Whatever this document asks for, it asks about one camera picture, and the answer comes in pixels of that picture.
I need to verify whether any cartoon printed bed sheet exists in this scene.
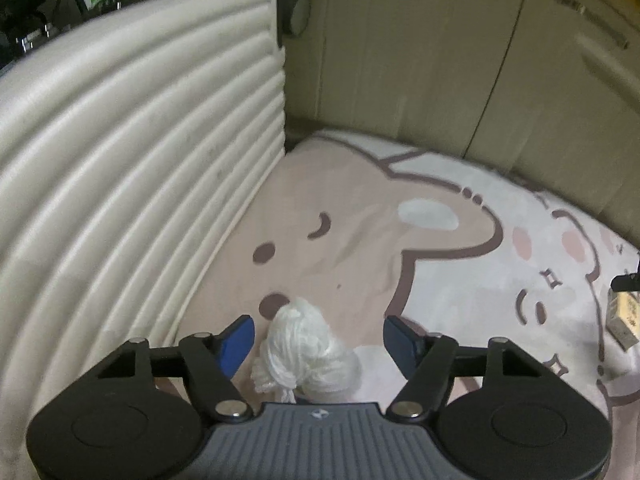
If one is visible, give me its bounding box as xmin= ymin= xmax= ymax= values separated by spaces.
xmin=155 ymin=130 xmax=640 ymax=480

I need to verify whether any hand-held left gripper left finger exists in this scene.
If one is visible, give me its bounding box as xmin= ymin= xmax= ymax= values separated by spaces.
xmin=97 ymin=314 xmax=256 ymax=423

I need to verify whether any white yarn bundle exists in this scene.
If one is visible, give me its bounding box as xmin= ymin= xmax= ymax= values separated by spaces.
xmin=250 ymin=296 xmax=363 ymax=405

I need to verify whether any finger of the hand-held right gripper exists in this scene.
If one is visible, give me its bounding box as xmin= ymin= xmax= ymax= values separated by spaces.
xmin=611 ymin=255 xmax=640 ymax=292

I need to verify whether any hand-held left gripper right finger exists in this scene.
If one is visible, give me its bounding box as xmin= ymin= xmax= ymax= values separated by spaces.
xmin=382 ymin=314 xmax=541 ymax=424

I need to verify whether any cream padded headboard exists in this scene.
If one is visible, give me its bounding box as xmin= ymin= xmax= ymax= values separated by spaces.
xmin=0 ymin=0 xmax=287 ymax=461

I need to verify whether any long metal wardrobe handle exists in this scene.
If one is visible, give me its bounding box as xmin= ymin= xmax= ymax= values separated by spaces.
xmin=552 ymin=0 xmax=631 ymax=51

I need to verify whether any cream wardrobe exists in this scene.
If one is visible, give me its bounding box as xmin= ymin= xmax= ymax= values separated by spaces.
xmin=190 ymin=0 xmax=640 ymax=251

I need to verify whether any round grey disc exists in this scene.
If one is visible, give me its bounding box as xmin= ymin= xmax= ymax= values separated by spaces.
xmin=287 ymin=0 xmax=312 ymax=37

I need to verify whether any cream tissue pack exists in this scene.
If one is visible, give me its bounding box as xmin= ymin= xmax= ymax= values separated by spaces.
xmin=607 ymin=287 xmax=640 ymax=352

